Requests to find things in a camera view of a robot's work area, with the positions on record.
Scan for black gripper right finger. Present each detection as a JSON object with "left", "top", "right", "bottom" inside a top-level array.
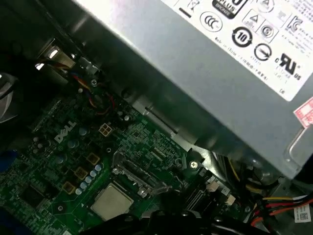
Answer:
[{"left": 149, "top": 209, "right": 248, "bottom": 235}]

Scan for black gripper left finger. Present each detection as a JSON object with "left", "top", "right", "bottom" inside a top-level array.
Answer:
[{"left": 77, "top": 213, "right": 151, "bottom": 235}]

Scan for silver topped CPU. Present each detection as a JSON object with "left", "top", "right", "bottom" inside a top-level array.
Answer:
[{"left": 89, "top": 182, "right": 135, "bottom": 221}]

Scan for metal socket cover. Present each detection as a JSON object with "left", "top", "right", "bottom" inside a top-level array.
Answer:
[{"left": 111, "top": 149, "right": 174, "bottom": 198}]

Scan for CPU socket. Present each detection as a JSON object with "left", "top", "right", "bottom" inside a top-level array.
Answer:
[{"left": 88, "top": 168, "right": 159, "bottom": 223}]

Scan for green Dell motherboard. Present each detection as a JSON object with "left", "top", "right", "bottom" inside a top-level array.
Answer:
[{"left": 0, "top": 90, "right": 265, "bottom": 235}]

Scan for white four-pin power socket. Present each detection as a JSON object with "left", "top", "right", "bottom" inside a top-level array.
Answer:
[{"left": 99, "top": 123, "right": 114, "bottom": 138}]

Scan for black PC case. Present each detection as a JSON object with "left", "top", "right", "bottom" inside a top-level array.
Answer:
[{"left": 0, "top": 0, "right": 313, "bottom": 235}]

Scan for white barcode label tag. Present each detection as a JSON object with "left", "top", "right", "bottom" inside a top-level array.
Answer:
[{"left": 292, "top": 205, "right": 313, "bottom": 224}]

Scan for blue VGA port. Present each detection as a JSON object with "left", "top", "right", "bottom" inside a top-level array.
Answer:
[{"left": 0, "top": 149, "right": 18, "bottom": 172}]

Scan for silver power supply unit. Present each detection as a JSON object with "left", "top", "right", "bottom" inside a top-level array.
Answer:
[{"left": 70, "top": 0, "right": 313, "bottom": 182}]

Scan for black case fan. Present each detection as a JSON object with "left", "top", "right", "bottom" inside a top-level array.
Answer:
[{"left": 0, "top": 48, "right": 25, "bottom": 125}]

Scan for yellow black power wires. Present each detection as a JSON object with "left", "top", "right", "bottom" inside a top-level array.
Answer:
[{"left": 215, "top": 151, "right": 269, "bottom": 196}]

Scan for orange red power wires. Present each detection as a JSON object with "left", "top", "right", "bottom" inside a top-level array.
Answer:
[{"left": 249, "top": 194, "right": 313, "bottom": 230}]

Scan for multicoloured fan wire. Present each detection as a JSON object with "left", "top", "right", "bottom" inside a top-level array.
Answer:
[{"left": 36, "top": 58, "right": 115, "bottom": 116}]

